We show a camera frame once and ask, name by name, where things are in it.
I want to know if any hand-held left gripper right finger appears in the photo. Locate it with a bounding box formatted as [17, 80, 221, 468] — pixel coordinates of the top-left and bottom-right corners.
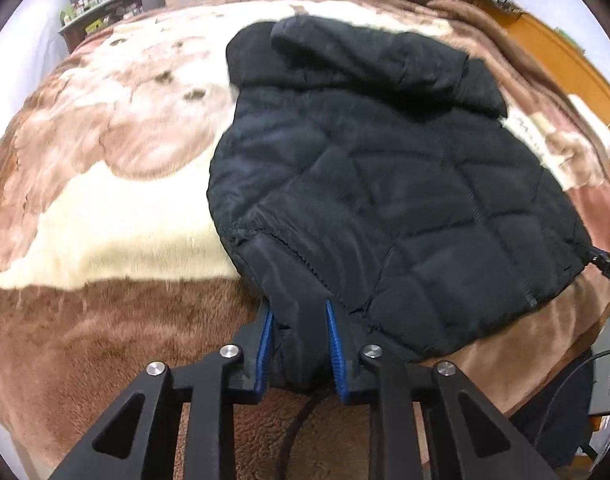
[325, 300, 560, 480]

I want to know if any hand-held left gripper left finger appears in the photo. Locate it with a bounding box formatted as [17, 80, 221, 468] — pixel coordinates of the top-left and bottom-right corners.
[47, 302, 278, 480]

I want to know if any black puffer jacket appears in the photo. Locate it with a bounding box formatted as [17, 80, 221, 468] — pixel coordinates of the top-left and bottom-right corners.
[207, 14, 598, 391]

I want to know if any white pillow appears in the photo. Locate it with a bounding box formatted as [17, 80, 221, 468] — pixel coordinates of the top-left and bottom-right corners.
[567, 94, 610, 153]

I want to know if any person's dark clothing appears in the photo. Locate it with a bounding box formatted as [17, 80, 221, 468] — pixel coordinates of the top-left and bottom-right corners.
[510, 360, 600, 471]

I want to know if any wooden headboard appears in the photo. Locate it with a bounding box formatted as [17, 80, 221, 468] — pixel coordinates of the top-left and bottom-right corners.
[495, 2, 610, 141]

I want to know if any brown bear printed blanket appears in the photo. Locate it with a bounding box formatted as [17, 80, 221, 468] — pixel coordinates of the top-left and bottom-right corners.
[0, 0, 610, 480]

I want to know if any power strip with plugs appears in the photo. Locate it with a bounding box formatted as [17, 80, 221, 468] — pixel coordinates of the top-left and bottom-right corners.
[465, 0, 523, 16]

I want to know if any grey shelf unit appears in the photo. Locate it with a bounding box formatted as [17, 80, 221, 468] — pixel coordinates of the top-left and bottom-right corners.
[60, 0, 168, 53]

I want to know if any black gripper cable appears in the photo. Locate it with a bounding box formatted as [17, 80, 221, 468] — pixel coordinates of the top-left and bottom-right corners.
[537, 347, 610, 426]

